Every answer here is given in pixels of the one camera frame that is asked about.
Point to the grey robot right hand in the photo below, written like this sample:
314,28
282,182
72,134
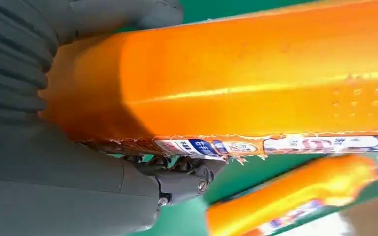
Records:
62,195

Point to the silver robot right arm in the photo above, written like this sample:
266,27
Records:
9,62

